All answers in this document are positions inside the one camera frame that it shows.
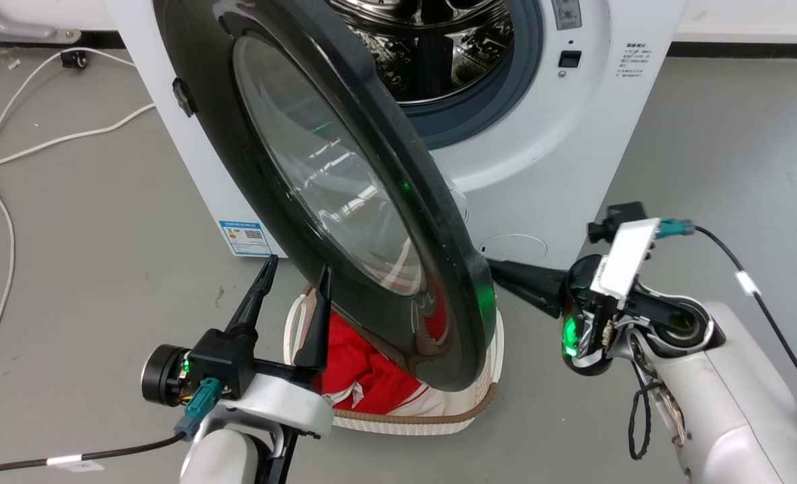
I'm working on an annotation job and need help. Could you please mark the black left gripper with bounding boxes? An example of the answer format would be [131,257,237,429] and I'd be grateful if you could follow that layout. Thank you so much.
[141,254,334,407]

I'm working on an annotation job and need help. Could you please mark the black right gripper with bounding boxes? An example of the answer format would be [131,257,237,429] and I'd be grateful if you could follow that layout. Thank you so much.
[487,254,626,378]

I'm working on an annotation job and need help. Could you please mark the black round glass washer door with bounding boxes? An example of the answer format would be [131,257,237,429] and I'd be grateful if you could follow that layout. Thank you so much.
[151,0,498,393]

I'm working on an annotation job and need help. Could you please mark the white front-load washing machine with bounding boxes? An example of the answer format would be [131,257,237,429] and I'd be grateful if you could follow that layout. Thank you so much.
[103,0,688,271]

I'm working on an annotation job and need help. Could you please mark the black door latch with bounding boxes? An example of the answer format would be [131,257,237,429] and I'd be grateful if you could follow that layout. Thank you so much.
[171,77,198,119]

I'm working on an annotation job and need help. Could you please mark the blue energy label sticker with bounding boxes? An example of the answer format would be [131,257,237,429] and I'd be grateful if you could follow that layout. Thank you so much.
[218,219,274,257]

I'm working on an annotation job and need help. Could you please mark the red and white garment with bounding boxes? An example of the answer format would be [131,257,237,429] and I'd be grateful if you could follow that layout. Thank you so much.
[321,312,448,416]

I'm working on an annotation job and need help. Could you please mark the white laundry basket brown rim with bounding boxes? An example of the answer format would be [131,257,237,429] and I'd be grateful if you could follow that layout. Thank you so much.
[284,282,505,436]

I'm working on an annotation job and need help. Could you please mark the grey rectangular sticker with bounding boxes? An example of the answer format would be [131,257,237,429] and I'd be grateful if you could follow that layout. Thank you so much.
[550,0,583,32]

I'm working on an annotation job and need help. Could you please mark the white furniture base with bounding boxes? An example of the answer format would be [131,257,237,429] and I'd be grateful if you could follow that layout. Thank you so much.
[0,0,118,45]

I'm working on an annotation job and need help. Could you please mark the teal left cable connector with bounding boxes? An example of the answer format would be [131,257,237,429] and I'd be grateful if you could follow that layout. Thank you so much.
[173,377,224,442]

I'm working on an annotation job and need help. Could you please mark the teal cable connector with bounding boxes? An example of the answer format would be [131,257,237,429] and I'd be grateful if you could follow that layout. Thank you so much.
[655,218,697,239]
[173,377,224,442]

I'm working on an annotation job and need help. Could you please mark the teal right cable connector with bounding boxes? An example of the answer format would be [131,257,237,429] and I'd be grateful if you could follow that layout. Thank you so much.
[655,218,697,239]

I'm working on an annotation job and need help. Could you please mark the thin black looped cable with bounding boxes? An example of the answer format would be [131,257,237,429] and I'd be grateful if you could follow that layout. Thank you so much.
[628,333,663,462]

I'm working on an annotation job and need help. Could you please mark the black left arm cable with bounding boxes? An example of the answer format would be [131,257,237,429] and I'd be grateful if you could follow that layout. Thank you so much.
[0,432,187,479]

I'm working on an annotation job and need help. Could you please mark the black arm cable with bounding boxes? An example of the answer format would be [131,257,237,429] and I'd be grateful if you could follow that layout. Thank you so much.
[693,226,797,427]
[0,432,187,479]

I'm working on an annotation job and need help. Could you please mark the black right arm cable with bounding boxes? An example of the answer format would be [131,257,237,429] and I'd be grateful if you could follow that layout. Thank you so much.
[693,226,797,427]

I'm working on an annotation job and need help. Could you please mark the short white floor cable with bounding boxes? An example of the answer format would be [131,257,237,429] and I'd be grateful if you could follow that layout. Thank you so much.
[0,102,157,173]

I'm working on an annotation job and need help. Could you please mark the long white floor cable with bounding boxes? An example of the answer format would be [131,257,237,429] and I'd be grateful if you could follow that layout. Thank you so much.
[0,46,137,389]

